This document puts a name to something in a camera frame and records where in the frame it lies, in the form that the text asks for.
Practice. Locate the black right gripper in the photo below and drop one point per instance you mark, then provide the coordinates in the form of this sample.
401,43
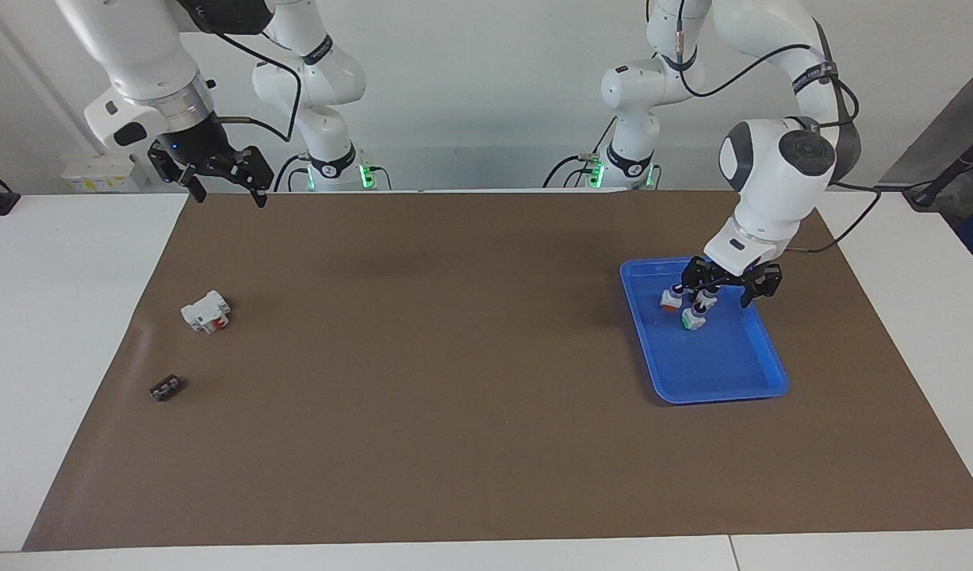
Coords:
197,151

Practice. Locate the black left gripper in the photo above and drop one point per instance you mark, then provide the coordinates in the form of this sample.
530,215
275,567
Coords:
740,277

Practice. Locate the black-knob switch green base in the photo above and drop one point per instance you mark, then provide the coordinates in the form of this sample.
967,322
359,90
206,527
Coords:
694,319

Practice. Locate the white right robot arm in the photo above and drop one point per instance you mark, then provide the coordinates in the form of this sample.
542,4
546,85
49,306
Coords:
137,47

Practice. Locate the black box on right arm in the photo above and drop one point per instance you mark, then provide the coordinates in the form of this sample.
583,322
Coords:
224,14

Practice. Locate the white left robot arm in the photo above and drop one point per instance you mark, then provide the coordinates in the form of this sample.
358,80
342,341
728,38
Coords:
771,159

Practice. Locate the blue plastic tray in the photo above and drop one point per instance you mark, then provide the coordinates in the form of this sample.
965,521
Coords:
724,365

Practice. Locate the beige power box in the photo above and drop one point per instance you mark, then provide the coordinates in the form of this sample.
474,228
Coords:
97,174

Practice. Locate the white circuit breaker red lever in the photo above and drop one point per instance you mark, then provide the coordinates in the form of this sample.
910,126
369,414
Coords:
201,313

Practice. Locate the black tripod pole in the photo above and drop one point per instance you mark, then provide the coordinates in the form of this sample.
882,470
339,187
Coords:
922,197

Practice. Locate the small dark brown component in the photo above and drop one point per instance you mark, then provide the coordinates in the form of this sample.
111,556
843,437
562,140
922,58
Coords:
167,388

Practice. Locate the brown table mat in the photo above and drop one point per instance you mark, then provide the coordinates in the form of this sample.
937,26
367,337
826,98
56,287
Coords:
454,396

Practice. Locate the black-knob switch white body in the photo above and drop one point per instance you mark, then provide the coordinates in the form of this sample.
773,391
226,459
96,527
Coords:
671,299

